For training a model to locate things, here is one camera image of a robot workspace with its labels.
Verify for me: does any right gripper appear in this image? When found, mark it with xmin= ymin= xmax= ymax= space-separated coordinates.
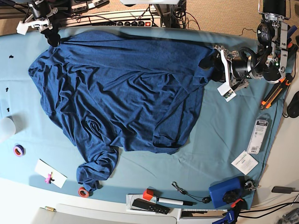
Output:
xmin=28 ymin=6 xmax=61 ymax=47

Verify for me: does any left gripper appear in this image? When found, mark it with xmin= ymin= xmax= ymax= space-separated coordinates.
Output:
xmin=199 ymin=45 xmax=254 ymax=91

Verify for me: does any dark blue t-shirt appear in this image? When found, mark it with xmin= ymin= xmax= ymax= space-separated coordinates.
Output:
xmin=28 ymin=30 xmax=215 ymax=191

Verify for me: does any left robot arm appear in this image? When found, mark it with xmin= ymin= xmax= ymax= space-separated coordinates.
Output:
xmin=199 ymin=0 xmax=291 ymax=96

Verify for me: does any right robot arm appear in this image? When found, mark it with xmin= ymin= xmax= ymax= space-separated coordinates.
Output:
xmin=28 ymin=0 xmax=61 ymax=47

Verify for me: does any orange black utility knife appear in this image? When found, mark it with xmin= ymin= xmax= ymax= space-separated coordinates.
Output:
xmin=260 ymin=73 xmax=293 ymax=110

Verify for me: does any blister pack of batteries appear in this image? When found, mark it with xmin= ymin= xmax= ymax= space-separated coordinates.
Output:
xmin=247 ymin=114 xmax=270 ymax=154

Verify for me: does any light blue table cloth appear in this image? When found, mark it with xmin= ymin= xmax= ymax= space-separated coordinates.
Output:
xmin=0 ymin=32 xmax=271 ymax=203

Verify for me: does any orange black clamp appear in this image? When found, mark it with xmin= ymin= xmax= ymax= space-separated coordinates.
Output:
xmin=288 ymin=42 xmax=299 ymax=61

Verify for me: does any blue black spring clamp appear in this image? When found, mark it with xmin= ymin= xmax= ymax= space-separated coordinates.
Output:
xmin=287 ymin=25 xmax=298 ymax=40

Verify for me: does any black computer mouse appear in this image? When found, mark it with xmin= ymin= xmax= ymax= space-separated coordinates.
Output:
xmin=287 ymin=91 xmax=299 ymax=118

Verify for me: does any translucent plastic cup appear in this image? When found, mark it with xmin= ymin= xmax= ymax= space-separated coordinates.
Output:
xmin=0 ymin=117 xmax=16 ymax=143

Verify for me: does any white paper packet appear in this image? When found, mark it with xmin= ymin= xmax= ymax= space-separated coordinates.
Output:
xmin=231 ymin=151 xmax=258 ymax=175

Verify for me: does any purple tape roll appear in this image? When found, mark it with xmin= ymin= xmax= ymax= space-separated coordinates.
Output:
xmin=13 ymin=144 xmax=25 ymax=157

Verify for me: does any blue plastic box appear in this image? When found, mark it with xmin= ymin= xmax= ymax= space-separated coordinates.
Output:
xmin=209 ymin=176 xmax=245 ymax=208

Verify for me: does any white paper card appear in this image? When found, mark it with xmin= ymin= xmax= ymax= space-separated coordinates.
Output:
xmin=35 ymin=159 xmax=67 ymax=188

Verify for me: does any pink binder clip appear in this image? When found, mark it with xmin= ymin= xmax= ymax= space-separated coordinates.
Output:
xmin=45 ymin=172 xmax=55 ymax=184

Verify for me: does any small black phone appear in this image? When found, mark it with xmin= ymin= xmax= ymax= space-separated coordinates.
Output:
xmin=271 ymin=186 xmax=293 ymax=194

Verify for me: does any black white marker pen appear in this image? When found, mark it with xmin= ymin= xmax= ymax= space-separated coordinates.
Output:
xmin=157 ymin=197 xmax=194 ymax=206

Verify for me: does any red cube block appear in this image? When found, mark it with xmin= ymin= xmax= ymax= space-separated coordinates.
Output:
xmin=142 ymin=189 xmax=154 ymax=201

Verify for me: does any blue orange bar clamp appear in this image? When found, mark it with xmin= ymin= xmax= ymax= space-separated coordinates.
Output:
xmin=212 ymin=198 xmax=247 ymax=224

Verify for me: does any red tape roll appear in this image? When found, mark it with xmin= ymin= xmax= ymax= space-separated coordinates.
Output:
xmin=78 ymin=187 xmax=90 ymax=198

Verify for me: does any black remote control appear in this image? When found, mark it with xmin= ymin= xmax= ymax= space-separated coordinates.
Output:
xmin=132 ymin=198 xmax=170 ymax=215

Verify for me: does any white notepad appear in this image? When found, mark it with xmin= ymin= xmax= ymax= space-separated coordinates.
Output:
xmin=126 ymin=193 xmax=182 ymax=222

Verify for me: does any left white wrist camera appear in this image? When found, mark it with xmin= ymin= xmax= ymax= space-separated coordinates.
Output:
xmin=217 ymin=83 xmax=236 ymax=102

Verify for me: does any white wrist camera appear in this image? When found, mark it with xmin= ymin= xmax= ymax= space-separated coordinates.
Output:
xmin=217 ymin=83 xmax=236 ymax=102
xmin=16 ymin=21 xmax=30 ymax=35

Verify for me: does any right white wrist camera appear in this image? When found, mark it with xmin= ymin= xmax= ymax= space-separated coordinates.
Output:
xmin=16 ymin=21 xmax=30 ymax=35

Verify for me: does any black lanyard with clip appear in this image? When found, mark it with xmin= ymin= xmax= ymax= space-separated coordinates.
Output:
xmin=171 ymin=181 xmax=212 ymax=204

